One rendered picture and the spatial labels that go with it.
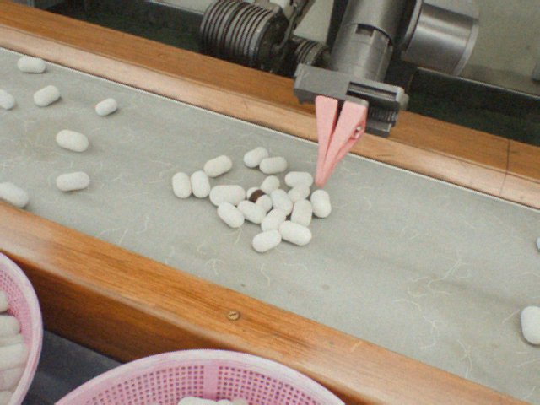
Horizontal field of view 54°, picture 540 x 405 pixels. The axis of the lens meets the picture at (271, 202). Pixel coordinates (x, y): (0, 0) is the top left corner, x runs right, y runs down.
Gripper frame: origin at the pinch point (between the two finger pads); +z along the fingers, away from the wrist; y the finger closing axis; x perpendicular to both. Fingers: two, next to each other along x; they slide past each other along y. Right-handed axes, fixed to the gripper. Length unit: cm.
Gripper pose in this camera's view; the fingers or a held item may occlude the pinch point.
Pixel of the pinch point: (321, 176)
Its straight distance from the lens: 50.7
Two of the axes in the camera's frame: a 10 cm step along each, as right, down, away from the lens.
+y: 9.4, 2.8, -2.0
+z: -3.2, 9.3, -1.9
